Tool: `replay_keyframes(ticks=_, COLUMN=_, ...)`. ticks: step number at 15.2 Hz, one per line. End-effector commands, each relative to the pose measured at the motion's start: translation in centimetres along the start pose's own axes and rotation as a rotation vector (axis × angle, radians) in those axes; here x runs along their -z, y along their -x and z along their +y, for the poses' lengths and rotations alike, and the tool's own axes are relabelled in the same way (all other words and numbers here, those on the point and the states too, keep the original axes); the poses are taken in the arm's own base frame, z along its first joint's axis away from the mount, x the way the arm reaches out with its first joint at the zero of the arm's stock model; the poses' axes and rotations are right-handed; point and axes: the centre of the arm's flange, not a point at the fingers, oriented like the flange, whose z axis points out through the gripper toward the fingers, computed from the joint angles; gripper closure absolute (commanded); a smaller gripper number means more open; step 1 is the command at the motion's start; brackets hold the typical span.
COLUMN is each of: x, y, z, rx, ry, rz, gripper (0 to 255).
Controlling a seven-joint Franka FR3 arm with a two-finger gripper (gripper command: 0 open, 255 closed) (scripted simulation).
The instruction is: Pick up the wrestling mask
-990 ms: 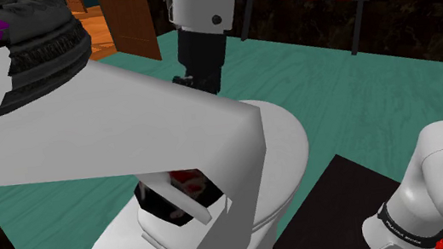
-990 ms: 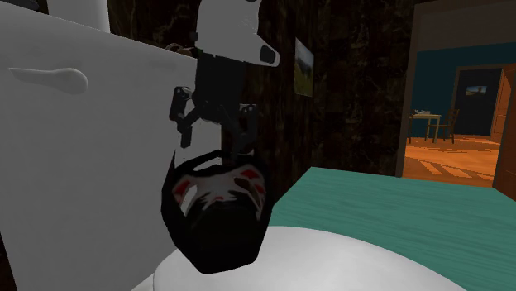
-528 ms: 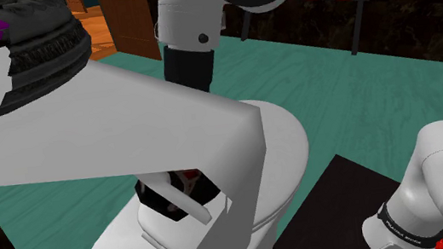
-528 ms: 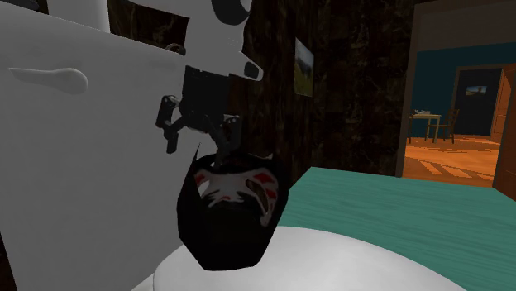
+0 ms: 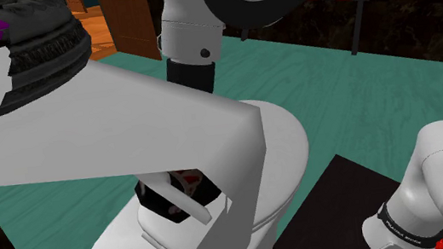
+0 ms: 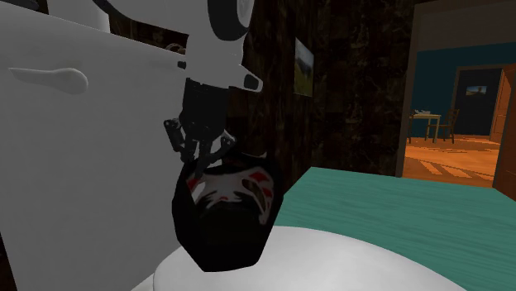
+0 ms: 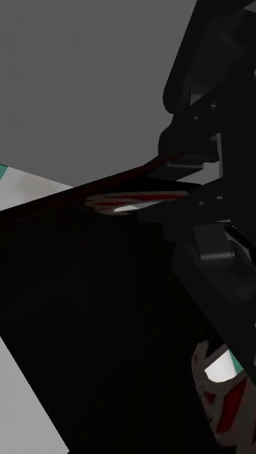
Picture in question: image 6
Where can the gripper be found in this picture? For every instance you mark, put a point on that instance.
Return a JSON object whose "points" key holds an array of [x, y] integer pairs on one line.
{"points": [[204, 111]]}

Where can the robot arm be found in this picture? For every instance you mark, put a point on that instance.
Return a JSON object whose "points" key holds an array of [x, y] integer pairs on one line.
{"points": [[215, 60]]}

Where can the black vase red white pattern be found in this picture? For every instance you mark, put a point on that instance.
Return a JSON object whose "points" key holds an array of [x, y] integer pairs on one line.
{"points": [[229, 225]]}

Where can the small wooden table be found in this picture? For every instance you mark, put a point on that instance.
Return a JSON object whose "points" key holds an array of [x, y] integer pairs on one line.
{"points": [[426, 117]]}

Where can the dark wooden chair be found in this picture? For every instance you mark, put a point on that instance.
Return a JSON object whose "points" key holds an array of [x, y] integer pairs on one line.
{"points": [[447, 123]]}

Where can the brown wooden door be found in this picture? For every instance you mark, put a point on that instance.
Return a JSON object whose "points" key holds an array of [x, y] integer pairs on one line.
{"points": [[507, 137]]}

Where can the landscape wall picture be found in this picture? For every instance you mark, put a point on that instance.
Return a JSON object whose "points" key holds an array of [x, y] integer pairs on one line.
{"points": [[304, 66]]}

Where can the small framed wall picture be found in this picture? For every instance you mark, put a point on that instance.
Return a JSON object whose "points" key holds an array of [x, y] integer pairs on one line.
{"points": [[476, 90]]}

